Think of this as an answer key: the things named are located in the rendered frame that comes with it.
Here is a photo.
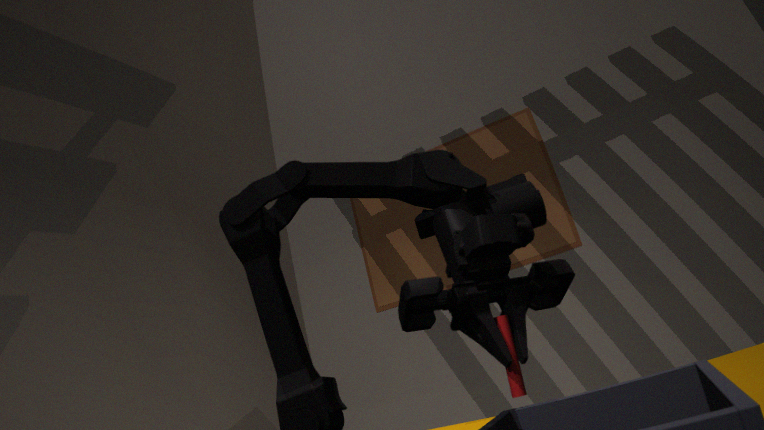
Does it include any red peg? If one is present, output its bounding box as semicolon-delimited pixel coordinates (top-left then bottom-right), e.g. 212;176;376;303
494;315;527;398

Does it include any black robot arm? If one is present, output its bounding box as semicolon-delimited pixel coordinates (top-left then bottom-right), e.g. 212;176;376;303
219;150;547;430

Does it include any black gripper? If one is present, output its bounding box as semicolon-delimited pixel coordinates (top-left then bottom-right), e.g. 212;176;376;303
398;236;575;368

